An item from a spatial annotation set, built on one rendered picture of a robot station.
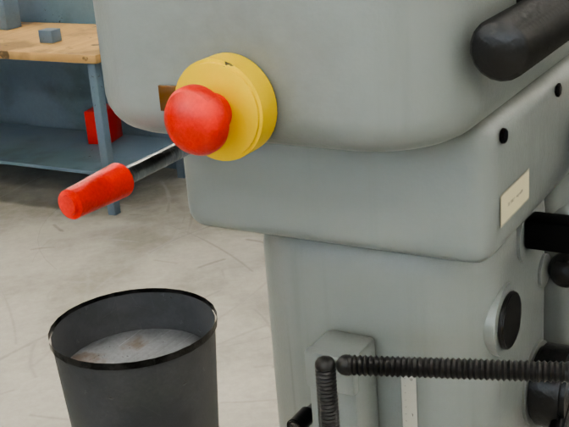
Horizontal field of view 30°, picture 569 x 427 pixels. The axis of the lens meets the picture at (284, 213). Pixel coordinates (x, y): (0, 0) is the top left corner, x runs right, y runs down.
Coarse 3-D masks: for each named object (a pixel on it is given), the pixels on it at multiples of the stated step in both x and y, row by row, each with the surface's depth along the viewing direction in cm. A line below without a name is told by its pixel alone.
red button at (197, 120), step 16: (176, 96) 58; (192, 96) 57; (208, 96) 57; (176, 112) 58; (192, 112) 57; (208, 112) 57; (224, 112) 58; (176, 128) 58; (192, 128) 58; (208, 128) 57; (224, 128) 58; (176, 144) 59; (192, 144) 58; (208, 144) 58
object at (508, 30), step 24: (528, 0) 59; (552, 0) 60; (480, 24) 56; (504, 24) 55; (528, 24) 56; (552, 24) 58; (480, 48) 56; (504, 48) 56; (528, 48) 55; (552, 48) 59; (480, 72) 57; (504, 72) 56
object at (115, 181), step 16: (144, 160) 71; (160, 160) 72; (176, 160) 74; (96, 176) 67; (112, 176) 68; (128, 176) 68; (144, 176) 71; (64, 192) 65; (80, 192) 65; (96, 192) 66; (112, 192) 67; (128, 192) 69; (64, 208) 65; (80, 208) 65; (96, 208) 66
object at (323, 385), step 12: (324, 360) 68; (324, 372) 68; (324, 384) 69; (336, 384) 69; (324, 396) 69; (336, 396) 69; (324, 408) 69; (336, 408) 70; (324, 420) 70; (336, 420) 70
